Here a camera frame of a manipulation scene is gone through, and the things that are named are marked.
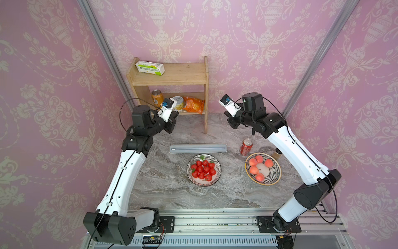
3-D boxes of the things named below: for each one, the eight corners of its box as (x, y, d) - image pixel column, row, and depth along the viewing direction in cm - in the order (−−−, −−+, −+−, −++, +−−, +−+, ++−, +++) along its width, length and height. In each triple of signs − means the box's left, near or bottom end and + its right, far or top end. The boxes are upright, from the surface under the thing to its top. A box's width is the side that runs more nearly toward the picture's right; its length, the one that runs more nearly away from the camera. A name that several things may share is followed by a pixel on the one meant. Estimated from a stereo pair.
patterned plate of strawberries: (186, 186, 88) (185, 184, 85) (188, 156, 100) (187, 153, 97) (222, 186, 88) (222, 184, 85) (219, 156, 100) (220, 153, 97)
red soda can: (240, 155, 98) (243, 147, 91) (238, 147, 102) (241, 138, 95) (250, 155, 98) (254, 147, 91) (248, 147, 102) (251, 138, 95)
